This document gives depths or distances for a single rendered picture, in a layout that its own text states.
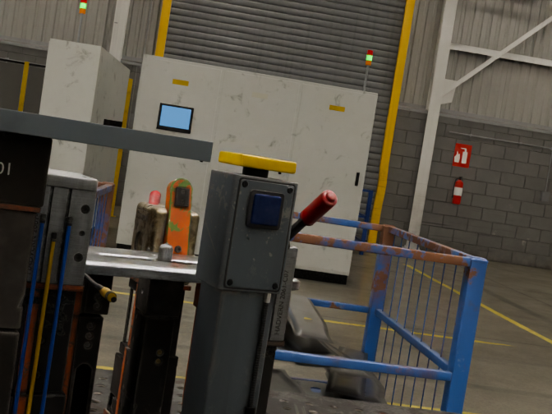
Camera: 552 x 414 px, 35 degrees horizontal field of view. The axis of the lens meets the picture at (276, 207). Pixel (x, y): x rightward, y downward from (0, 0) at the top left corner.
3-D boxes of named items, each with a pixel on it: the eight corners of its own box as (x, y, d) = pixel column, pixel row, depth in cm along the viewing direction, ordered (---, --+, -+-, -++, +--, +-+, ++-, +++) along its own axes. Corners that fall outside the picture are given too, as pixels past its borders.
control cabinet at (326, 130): (114, 253, 867) (149, 7, 854) (117, 246, 920) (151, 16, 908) (347, 286, 898) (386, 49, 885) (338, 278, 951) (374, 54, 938)
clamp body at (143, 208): (150, 414, 149) (181, 204, 147) (179, 444, 136) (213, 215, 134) (89, 413, 144) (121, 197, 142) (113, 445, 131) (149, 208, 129)
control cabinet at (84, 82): (64, 220, 1098) (92, 27, 1085) (107, 227, 1101) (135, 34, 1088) (17, 239, 858) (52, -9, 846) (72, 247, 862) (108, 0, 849)
